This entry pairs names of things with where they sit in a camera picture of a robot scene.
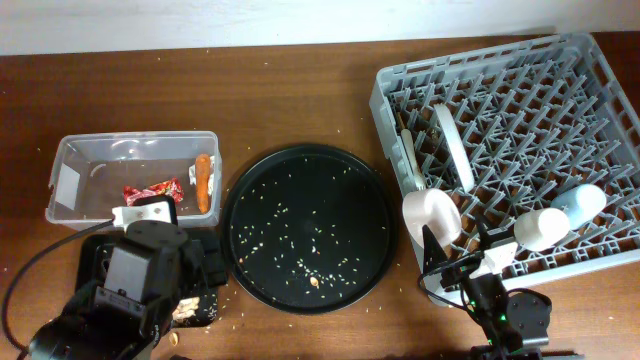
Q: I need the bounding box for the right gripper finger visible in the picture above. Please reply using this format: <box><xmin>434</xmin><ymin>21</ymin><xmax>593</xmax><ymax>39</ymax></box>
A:
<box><xmin>475</xmin><ymin>213</ymin><xmax>494</xmax><ymax>250</ymax></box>
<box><xmin>422</xmin><ymin>225</ymin><xmax>449</xmax><ymax>273</ymax></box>

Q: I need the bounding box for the pink bowl with scraps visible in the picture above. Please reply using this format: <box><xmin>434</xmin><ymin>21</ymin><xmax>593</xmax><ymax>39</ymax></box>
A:
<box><xmin>402</xmin><ymin>189</ymin><xmax>462</xmax><ymax>248</ymax></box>

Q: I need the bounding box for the white cup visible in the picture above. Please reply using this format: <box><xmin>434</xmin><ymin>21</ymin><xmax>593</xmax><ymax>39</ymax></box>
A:
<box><xmin>513</xmin><ymin>208</ymin><xmax>570</xmax><ymax>252</ymax></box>

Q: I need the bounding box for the white round plate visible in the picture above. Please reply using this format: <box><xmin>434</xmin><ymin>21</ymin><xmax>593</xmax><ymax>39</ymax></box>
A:
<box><xmin>434</xmin><ymin>104</ymin><xmax>475</xmax><ymax>192</ymax></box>

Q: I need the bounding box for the white plastic fork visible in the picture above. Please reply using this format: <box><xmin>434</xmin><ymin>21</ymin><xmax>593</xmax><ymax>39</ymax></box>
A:
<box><xmin>400</xmin><ymin>129</ymin><xmax>426</xmax><ymax>191</ymax></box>

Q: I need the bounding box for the wooden chopstick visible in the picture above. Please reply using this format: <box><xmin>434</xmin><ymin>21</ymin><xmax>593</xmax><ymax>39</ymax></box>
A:
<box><xmin>395</xmin><ymin>113</ymin><xmax>406</xmax><ymax>131</ymax></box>

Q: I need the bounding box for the orange carrot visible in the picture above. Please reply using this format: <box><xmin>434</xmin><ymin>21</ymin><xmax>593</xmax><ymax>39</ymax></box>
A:
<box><xmin>195</xmin><ymin>154</ymin><xmax>211</xmax><ymax>213</ymax></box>

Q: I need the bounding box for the red snack wrapper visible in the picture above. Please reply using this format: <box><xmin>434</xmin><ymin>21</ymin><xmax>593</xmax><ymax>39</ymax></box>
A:
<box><xmin>123</xmin><ymin>178</ymin><xmax>184</xmax><ymax>206</ymax></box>

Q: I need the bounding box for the white tissue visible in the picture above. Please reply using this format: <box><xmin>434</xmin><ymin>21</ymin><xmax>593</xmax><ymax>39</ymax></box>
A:
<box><xmin>188</xmin><ymin>155</ymin><xmax>215</xmax><ymax>196</ymax></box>

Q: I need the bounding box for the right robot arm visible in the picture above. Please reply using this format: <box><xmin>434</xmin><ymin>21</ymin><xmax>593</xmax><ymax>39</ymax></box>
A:
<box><xmin>418</xmin><ymin>215</ymin><xmax>552</xmax><ymax>359</ymax></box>

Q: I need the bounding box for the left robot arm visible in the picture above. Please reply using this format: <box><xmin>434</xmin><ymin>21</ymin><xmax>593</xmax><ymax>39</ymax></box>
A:
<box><xmin>1</xmin><ymin>195</ymin><xmax>228</xmax><ymax>359</ymax></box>

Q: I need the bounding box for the grey dishwasher rack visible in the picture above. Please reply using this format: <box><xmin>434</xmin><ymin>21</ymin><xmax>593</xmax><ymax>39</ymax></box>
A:
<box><xmin>369</xmin><ymin>34</ymin><xmax>639</xmax><ymax>288</ymax></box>

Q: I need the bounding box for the black object at bottom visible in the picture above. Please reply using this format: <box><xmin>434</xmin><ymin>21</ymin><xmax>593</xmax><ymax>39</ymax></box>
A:
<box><xmin>468</xmin><ymin>345</ymin><xmax>586</xmax><ymax>360</ymax></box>

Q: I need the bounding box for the light blue cup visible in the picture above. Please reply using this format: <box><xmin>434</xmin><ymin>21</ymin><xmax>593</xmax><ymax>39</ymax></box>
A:
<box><xmin>551</xmin><ymin>184</ymin><xmax>607</xmax><ymax>230</ymax></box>

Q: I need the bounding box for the round black serving tray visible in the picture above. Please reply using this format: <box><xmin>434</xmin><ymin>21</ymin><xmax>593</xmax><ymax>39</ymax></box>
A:
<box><xmin>220</xmin><ymin>144</ymin><xmax>398</xmax><ymax>315</ymax></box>

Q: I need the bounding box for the black rectangular tray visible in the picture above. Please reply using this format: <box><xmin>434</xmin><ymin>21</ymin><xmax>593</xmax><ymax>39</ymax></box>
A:
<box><xmin>74</xmin><ymin>228</ymin><xmax>228</xmax><ymax>328</ymax></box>

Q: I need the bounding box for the food scraps pile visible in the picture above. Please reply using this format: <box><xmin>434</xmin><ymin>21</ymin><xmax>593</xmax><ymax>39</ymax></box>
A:
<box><xmin>172</xmin><ymin>297</ymin><xmax>200</xmax><ymax>321</ymax></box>

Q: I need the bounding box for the peanut on table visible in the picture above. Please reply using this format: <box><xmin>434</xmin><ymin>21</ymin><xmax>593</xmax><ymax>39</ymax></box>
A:
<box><xmin>169</xmin><ymin>333</ymin><xmax>179</xmax><ymax>346</ymax></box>

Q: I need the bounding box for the clear plastic bin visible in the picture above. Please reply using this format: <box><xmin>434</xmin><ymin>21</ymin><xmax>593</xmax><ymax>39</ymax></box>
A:
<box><xmin>45</xmin><ymin>130</ymin><xmax>222</xmax><ymax>230</ymax></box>

